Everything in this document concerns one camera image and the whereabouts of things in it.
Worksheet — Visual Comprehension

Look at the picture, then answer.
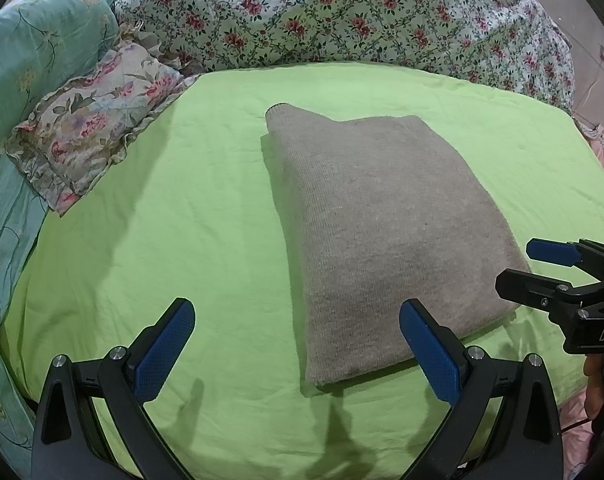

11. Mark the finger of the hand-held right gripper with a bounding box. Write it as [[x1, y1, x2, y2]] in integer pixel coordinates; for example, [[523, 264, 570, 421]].
[[495, 268, 604, 323], [526, 238, 604, 281]]

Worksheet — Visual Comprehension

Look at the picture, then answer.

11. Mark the person's right hand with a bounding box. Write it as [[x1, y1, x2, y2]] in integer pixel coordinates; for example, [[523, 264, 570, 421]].
[[583, 354, 604, 423]]

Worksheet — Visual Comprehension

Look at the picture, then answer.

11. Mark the beige knitted sweater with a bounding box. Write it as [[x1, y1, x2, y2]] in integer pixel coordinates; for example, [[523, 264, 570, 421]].
[[264, 103, 532, 388]]

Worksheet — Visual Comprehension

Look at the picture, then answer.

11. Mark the lime green bed sheet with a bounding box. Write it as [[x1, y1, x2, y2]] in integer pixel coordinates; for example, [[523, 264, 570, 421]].
[[4, 61, 604, 480]]

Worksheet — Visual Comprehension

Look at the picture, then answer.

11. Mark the floral ruffled pillow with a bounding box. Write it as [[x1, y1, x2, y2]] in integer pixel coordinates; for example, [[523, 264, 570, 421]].
[[4, 22, 203, 217]]

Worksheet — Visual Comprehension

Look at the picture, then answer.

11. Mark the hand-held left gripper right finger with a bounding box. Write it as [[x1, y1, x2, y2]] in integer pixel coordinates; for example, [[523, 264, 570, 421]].
[[399, 299, 565, 480]]

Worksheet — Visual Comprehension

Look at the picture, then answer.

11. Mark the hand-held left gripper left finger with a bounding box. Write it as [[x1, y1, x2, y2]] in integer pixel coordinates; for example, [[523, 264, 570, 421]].
[[30, 298, 197, 480]]

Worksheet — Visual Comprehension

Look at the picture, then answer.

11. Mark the white floral quilt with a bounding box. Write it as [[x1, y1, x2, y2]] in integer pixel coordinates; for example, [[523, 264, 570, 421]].
[[112, 0, 575, 113]]

